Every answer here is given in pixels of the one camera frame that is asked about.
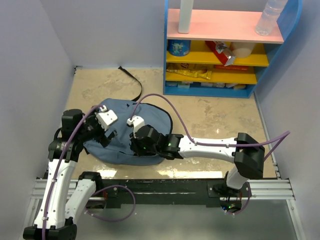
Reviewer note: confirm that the red flat box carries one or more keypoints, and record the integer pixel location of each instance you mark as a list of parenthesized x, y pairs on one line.
[(232, 67)]

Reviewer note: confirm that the clear plastic water bottle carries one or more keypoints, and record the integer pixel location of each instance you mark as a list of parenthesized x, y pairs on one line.
[(269, 16)]

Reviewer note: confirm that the red silver snack box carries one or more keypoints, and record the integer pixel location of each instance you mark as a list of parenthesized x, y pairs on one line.
[(222, 52)]

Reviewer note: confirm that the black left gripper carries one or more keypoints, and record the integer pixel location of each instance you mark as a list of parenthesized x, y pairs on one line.
[(92, 118)]

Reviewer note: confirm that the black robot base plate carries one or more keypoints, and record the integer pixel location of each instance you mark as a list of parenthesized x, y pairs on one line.
[(209, 192)]

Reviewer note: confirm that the aluminium rail frame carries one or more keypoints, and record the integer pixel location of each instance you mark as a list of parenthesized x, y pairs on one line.
[(262, 189)]

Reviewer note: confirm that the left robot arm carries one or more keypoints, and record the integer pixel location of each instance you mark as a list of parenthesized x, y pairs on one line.
[(58, 214)]

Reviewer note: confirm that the white round container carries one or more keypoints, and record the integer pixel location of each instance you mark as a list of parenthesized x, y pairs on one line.
[(242, 49)]

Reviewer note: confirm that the yellow chips bag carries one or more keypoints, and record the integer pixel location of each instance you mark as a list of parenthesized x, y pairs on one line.
[(192, 70)]

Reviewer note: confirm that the blue fabric backpack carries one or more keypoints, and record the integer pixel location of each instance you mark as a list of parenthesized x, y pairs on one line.
[(119, 151)]

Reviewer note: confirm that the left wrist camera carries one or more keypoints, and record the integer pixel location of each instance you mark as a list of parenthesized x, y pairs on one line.
[(106, 117)]

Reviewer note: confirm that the white tall bottle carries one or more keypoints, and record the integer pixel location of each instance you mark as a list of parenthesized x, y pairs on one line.
[(185, 14)]

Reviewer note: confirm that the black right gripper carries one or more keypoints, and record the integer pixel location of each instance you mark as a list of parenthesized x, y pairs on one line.
[(135, 146)]

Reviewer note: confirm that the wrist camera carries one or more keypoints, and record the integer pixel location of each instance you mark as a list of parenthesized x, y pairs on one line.
[(136, 122), (106, 117)]

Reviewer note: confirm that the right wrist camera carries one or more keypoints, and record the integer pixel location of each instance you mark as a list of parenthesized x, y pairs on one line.
[(136, 122)]

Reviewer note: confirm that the blue snack can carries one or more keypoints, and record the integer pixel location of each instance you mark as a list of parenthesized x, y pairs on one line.
[(178, 47)]

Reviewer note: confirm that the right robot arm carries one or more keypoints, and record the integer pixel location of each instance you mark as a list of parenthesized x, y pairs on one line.
[(242, 151)]

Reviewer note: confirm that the blue wooden shelf unit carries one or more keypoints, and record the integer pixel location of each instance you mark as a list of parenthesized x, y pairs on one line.
[(227, 26)]

